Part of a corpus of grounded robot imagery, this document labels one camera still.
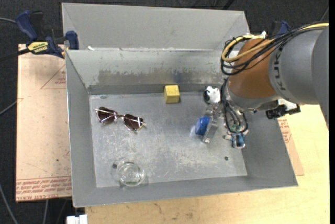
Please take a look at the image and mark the brown cardboard board red print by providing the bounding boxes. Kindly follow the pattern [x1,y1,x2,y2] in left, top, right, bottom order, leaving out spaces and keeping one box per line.
[15,43,305,203]

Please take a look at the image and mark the blue cylinder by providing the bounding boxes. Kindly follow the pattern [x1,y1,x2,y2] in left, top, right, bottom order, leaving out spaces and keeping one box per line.
[195,116,211,137]

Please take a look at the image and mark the clear glass bowl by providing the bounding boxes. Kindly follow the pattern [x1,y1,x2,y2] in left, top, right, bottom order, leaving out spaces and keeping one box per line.
[115,157,146,187]

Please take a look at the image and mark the grey metal bin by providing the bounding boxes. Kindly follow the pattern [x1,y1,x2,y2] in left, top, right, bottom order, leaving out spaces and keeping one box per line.
[61,2,299,208]

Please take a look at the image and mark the black and white toy animal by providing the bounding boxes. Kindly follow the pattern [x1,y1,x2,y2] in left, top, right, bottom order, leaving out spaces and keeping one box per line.
[203,85,222,105]

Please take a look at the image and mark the yellow cube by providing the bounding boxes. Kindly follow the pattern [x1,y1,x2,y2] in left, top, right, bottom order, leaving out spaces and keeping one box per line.
[163,84,181,104]

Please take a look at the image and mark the black cylinder on white bracket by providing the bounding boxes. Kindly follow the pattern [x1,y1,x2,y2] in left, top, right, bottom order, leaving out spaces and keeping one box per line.
[265,100,302,120]

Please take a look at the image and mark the heart-shaped sunglasses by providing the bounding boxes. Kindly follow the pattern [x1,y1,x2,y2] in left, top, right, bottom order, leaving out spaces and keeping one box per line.
[94,106,147,132]

